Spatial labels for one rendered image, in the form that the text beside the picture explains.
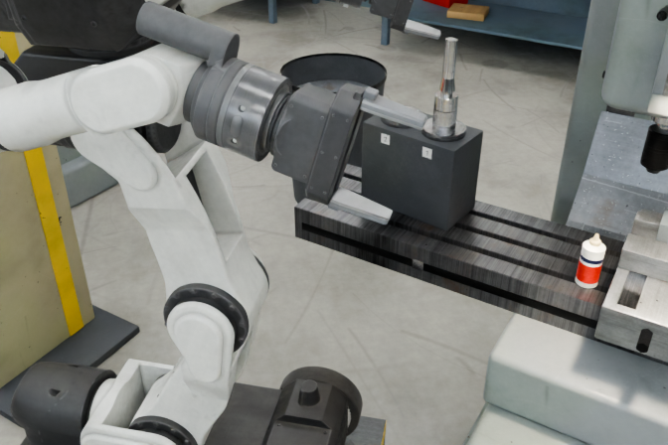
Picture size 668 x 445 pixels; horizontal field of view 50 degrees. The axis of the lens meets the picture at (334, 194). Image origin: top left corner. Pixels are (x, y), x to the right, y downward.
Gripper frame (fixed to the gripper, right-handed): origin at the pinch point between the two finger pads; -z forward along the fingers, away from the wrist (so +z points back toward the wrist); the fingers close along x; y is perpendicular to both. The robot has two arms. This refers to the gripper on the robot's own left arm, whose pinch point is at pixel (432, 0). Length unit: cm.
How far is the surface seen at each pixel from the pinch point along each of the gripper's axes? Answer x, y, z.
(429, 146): -31.0, 6.5, -9.6
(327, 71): -121, 188, 17
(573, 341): -46, -20, -43
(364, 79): -118, 185, 0
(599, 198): -41, 20, -52
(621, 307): -30, -26, -43
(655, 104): 0.4, -15.4, -34.6
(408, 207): -47.1, 6.8, -10.1
